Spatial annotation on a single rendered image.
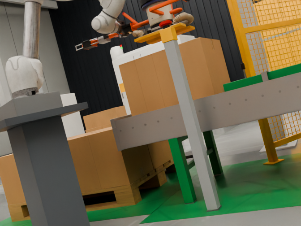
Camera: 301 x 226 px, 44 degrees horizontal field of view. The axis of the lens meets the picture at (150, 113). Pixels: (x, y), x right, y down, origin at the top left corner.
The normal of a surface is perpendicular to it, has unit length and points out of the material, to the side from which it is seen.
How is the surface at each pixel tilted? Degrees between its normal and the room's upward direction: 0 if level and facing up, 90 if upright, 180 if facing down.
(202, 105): 90
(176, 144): 90
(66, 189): 90
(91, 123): 90
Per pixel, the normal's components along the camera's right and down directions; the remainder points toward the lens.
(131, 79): -0.46, 0.13
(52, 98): 0.62, -0.16
